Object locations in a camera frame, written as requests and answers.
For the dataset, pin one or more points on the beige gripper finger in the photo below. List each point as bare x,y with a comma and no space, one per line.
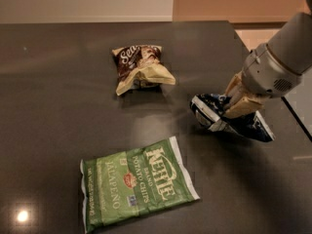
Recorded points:
243,107
236,90

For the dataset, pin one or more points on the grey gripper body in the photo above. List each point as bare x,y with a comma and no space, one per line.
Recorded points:
267,72

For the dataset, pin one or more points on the blue chip bag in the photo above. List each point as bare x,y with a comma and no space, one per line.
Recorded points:
208,110

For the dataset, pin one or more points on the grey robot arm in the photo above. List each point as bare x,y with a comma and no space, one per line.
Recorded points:
292,46

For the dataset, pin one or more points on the brown sea salt chip bag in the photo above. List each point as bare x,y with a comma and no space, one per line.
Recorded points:
140,67

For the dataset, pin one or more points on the green jalapeno chip bag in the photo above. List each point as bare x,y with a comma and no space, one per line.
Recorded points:
132,183

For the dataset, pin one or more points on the grey side table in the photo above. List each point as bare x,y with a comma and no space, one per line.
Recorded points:
299,102

